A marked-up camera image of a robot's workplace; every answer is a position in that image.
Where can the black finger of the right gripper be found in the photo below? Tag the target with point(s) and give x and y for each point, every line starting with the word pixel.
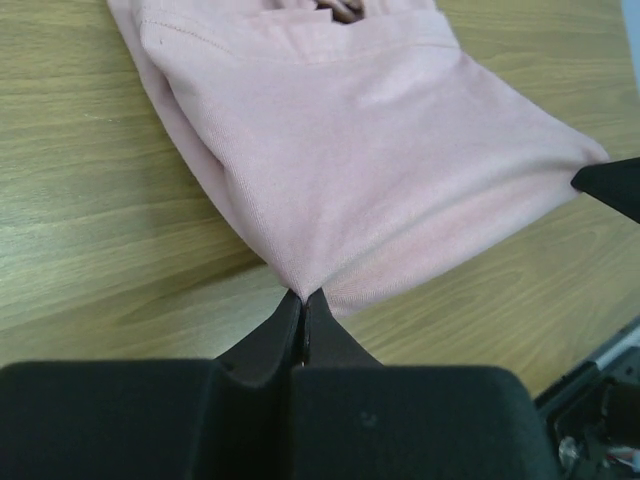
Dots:
pixel 615 184

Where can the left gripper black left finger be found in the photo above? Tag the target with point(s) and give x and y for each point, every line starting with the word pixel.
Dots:
pixel 215 418

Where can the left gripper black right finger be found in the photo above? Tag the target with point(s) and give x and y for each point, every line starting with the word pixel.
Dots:
pixel 353 418

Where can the dusty pink mario t-shirt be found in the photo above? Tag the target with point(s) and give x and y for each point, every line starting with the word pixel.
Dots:
pixel 361 159

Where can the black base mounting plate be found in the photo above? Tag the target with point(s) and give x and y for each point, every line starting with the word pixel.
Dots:
pixel 591 414

